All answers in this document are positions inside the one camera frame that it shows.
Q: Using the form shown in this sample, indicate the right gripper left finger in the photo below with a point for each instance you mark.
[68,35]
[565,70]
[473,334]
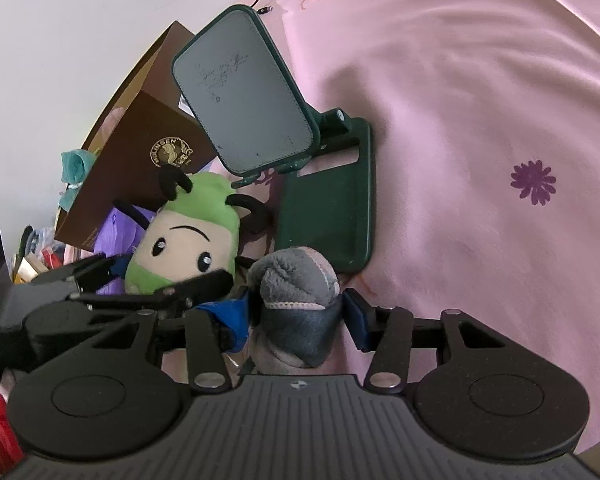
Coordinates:
[211,330]

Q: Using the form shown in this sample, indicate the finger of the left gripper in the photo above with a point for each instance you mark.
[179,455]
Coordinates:
[178,296]
[90,274]

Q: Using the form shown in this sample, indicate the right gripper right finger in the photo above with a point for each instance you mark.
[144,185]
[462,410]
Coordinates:
[386,334]

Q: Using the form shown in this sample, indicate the green bug plush toy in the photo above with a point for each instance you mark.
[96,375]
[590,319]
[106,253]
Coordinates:
[196,232]

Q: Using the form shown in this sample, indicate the grey sock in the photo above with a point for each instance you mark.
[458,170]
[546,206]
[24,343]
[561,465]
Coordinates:
[294,311]

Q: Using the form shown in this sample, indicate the stack of books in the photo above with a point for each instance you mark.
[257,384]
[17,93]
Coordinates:
[38,252]

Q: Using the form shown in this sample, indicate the purple tissue pack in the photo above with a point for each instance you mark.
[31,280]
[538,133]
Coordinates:
[119,235]

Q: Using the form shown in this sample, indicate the teal cloth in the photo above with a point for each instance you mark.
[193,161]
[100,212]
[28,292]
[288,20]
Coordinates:
[76,165]

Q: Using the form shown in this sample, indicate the brown cardboard box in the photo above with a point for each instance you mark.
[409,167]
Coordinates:
[141,128]

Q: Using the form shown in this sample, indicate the dark green phone stand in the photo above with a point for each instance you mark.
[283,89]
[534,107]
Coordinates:
[240,90]

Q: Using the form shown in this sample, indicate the pink floral bedsheet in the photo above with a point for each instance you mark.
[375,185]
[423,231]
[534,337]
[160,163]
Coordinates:
[486,119]

